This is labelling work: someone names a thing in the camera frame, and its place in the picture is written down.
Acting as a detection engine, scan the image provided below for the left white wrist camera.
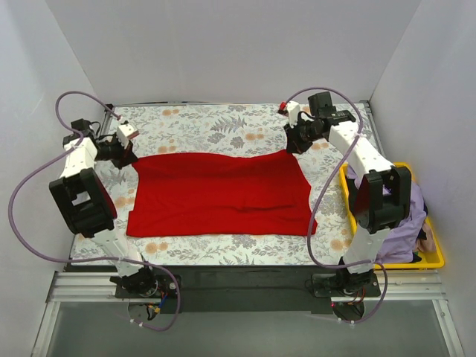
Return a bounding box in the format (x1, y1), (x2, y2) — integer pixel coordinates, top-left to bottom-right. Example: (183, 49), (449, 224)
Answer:
(115, 123), (139, 148)

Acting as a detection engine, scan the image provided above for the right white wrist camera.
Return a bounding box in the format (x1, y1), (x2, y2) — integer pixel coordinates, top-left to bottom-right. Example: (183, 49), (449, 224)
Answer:
(278, 100), (300, 128)

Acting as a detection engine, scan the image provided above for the lilac t shirt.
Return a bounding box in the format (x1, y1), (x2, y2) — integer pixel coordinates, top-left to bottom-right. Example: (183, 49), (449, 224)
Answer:
(343, 167), (427, 266)

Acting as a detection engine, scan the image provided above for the aluminium frame rail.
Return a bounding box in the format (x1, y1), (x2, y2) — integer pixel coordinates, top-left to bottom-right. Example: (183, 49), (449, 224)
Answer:
(48, 270), (447, 302)

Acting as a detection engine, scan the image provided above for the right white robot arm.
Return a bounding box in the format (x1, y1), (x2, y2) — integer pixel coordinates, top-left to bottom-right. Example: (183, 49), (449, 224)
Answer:
(278, 87), (411, 297)

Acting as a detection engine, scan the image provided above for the pink garment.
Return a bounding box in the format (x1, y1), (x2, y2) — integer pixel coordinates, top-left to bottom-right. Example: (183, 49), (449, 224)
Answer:
(414, 223), (437, 253)

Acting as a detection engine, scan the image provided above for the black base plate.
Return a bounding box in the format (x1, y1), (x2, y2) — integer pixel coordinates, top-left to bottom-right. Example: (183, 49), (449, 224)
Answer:
(111, 266), (383, 320)

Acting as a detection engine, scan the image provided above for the red t shirt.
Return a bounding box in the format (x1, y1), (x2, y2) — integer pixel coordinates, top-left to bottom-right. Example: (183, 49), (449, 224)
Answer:
(126, 150), (317, 238)

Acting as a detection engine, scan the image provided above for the floral table mat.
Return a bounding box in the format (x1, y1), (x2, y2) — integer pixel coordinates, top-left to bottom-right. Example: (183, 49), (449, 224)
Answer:
(117, 104), (353, 266)

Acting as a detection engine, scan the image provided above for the yellow plastic bin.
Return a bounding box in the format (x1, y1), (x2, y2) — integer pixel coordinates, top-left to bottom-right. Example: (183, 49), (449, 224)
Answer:
(339, 162), (445, 270)

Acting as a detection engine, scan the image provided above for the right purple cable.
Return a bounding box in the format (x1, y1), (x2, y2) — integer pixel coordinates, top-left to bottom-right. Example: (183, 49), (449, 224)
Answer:
(279, 87), (390, 324)

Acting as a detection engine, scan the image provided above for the purple cable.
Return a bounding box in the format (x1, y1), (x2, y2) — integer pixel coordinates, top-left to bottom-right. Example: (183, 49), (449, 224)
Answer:
(7, 91), (183, 332)
(279, 87), (390, 324)

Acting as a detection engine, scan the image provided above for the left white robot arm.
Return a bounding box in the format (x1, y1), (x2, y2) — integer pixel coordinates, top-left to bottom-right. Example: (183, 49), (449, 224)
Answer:
(49, 119), (158, 298)

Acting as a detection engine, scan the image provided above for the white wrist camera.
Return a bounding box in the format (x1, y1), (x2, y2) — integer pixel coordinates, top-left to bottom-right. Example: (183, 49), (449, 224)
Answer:
(115, 123), (139, 148)
(278, 100), (300, 128)

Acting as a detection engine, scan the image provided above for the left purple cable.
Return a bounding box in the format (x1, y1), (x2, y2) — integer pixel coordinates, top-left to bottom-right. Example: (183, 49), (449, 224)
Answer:
(7, 91), (183, 332)

